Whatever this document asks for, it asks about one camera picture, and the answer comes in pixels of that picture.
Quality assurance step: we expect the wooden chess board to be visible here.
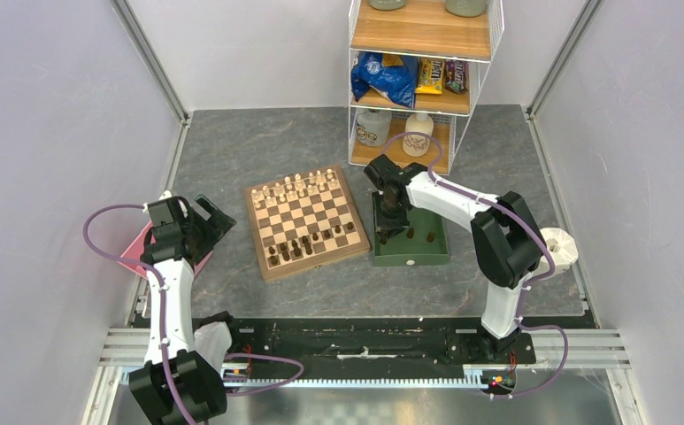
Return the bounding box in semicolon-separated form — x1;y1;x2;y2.
243;164;371;282

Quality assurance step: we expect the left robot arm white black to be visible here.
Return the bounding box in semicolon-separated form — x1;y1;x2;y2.
129;191;236;424

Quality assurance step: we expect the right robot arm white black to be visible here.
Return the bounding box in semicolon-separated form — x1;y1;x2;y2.
365;154;548;362

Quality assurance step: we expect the pink box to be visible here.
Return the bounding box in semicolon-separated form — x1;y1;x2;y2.
118;223;213;280

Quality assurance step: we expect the green tray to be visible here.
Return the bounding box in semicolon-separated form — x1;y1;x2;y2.
371;191;450;267

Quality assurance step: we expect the cream patterned bottle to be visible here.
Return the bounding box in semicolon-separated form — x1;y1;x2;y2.
403;112;434;158

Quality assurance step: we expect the clear patterned jug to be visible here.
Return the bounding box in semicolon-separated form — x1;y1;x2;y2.
356;109;392;147

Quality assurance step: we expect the blue snack bag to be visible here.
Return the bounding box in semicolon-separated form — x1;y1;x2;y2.
350;51;419;108

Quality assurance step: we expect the yellow candy bag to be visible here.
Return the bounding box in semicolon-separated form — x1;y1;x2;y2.
415;58;445;95

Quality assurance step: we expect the brown candy bag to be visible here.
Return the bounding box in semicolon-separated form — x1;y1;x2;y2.
444;59;469;95

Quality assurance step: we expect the white paper roll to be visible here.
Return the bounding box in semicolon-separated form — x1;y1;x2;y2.
534;228;579;277

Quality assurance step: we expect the green glass jar left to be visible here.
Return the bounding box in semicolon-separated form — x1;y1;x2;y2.
368;0;408;12

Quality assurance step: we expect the green glass jar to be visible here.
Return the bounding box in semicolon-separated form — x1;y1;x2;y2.
445;0;488;18
368;0;408;12

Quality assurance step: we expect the green glass jar right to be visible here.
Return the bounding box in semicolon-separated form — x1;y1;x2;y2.
445;0;488;18

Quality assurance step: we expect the aluminium rail frame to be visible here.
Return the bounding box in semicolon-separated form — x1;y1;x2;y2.
97;328;633;389

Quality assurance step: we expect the wire shelf with wood boards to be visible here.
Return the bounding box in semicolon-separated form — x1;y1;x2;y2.
348;1;505;174

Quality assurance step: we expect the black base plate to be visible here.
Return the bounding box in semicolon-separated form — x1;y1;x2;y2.
194;316;537;366

